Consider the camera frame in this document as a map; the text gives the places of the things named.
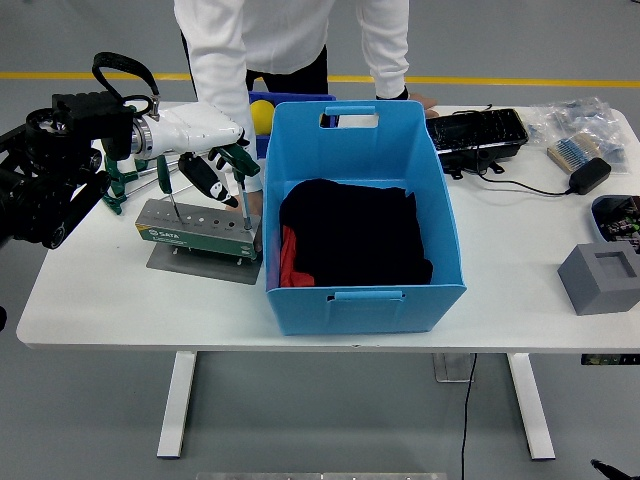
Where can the black power adapter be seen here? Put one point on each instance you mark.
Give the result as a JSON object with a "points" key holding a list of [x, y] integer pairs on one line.
{"points": [[590, 175]]}

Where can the grey green wrench holder stand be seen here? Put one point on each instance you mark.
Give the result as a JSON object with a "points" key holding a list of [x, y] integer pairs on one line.
{"points": [[200, 240]]}

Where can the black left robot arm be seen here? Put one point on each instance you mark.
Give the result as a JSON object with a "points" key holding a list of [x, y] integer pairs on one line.
{"points": [[55, 165]]}

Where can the white table leg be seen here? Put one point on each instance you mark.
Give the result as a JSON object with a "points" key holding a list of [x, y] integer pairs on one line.
{"points": [[175, 405], [532, 410]]}

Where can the light blue folding box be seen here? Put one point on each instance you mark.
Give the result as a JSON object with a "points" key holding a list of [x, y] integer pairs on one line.
{"points": [[370, 312]]}

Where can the small dark blue bin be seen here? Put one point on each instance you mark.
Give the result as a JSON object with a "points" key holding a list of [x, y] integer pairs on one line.
{"points": [[300, 96]]}

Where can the person's left forearm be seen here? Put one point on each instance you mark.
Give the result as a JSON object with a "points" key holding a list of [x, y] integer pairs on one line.
{"points": [[385, 65]]}

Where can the person's right hand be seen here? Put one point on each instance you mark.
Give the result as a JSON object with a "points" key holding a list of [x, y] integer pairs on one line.
{"points": [[254, 202]]}

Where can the electronic parts in bin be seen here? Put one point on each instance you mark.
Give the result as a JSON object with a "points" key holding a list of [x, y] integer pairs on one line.
{"points": [[622, 222]]}

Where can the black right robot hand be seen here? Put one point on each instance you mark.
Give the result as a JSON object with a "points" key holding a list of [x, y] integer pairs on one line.
{"points": [[605, 470]]}

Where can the yellow ball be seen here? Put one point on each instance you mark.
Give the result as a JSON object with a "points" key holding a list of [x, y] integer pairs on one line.
{"points": [[262, 116]]}

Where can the person's left hand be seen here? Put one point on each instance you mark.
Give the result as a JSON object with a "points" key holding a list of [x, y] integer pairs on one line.
{"points": [[431, 107]]}

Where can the grey block with square recess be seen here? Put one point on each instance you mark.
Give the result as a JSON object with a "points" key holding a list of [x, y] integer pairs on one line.
{"points": [[595, 290]]}

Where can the black box with mounting lugs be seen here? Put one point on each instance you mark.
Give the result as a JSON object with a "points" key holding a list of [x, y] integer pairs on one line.
{"points": [[467, 160]]}

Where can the metal floor plate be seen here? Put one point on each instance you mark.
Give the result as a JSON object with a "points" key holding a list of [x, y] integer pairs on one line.
{"points": [[450, 370]]}

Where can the clear bags of components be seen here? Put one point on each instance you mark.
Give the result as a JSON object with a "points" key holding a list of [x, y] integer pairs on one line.
{"points": [[575, 117]]}

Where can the black plastic tray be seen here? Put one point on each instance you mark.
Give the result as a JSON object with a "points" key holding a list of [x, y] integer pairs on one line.
{"points": [[475, 127]]}

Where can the light blue parts bin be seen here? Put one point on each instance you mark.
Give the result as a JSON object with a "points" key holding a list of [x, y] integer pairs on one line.
{"points": [[596, 220]]}

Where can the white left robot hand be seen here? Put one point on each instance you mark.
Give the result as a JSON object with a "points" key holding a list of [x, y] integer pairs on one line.
{"points": [[195, 127]]}

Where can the red cloth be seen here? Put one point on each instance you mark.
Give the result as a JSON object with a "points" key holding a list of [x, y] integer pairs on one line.
{"points": [[288, 260]]}

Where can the black cloth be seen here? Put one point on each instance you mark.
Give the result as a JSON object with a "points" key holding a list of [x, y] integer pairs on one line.
{"points": [[355, 235]]}

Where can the taped resistor bundle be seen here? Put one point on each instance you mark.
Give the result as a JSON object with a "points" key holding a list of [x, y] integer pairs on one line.
{"points": [[572, 150]]}

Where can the person's right forearm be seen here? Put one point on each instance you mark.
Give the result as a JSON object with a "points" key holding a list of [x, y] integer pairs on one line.
{"points": [[220, 95]]}

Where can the person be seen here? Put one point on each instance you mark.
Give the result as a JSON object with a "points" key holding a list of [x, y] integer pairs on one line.
{"points": [[290, 35]]}

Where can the table height control panel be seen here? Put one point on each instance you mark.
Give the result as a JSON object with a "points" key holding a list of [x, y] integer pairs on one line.
{"points": [[610, 359]]}

